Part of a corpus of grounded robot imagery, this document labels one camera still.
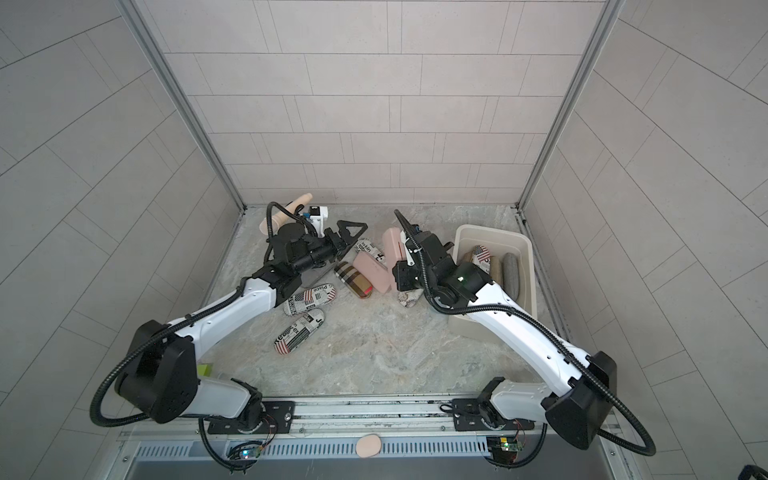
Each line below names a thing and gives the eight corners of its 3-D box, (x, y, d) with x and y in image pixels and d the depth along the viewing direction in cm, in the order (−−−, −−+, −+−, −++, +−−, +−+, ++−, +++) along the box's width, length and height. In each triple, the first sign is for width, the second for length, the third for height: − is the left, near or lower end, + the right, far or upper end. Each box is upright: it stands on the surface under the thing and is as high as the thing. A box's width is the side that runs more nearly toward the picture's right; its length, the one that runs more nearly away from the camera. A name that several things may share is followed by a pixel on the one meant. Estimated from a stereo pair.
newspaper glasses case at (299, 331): (274, 348, 83) (270, 343, 81) (318, 310, 91) (316, 305, 88) (283, 360, 81) (280, 356, 79) (328, 321, 89) (326, 316, 86)
